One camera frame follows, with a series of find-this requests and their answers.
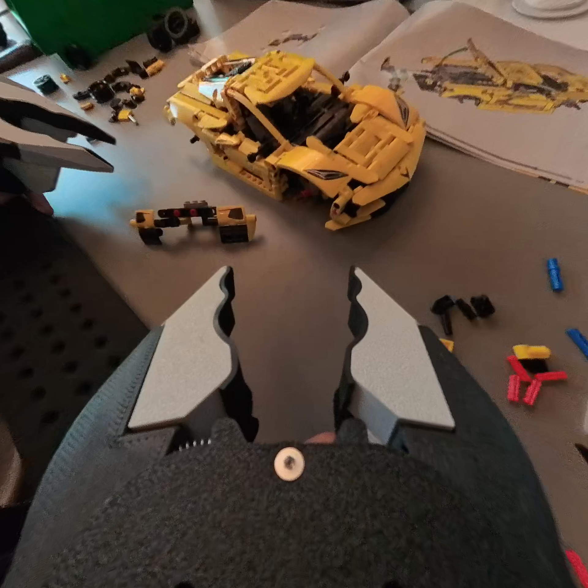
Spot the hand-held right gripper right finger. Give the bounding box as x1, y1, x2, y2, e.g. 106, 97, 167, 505
333, 266, 456, 453

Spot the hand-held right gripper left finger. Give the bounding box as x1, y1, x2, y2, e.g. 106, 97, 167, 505
125, 266, 260, 443

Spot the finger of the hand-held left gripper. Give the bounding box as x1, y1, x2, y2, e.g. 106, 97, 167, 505
0, 76, 116, 145
0, 117, 115, 194

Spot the yellow black bumper assembly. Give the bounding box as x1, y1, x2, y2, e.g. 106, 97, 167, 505
130, 201, 258, 245

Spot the yellow brick car model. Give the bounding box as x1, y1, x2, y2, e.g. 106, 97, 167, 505
164, 50, 427, 231

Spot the grey desk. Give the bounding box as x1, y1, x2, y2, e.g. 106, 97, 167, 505
0, 28, 588, 566

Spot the pile of small black yellow pieces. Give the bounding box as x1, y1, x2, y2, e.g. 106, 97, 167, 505
60, 57, 166, 126

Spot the green plastic bin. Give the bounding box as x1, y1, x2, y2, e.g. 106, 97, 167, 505
5, 0, 194, 62

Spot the dark perforated panel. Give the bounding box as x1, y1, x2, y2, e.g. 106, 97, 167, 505
0, 202, 152, 506

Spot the red yellow brick assembly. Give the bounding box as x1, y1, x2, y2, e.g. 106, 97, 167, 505
507, 345, 568, 406

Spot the open instruction booklet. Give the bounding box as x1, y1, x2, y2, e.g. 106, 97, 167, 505
188, 0, 588, 194

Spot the red brick piece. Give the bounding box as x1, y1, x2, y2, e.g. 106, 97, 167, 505
566, 550, 588, 588

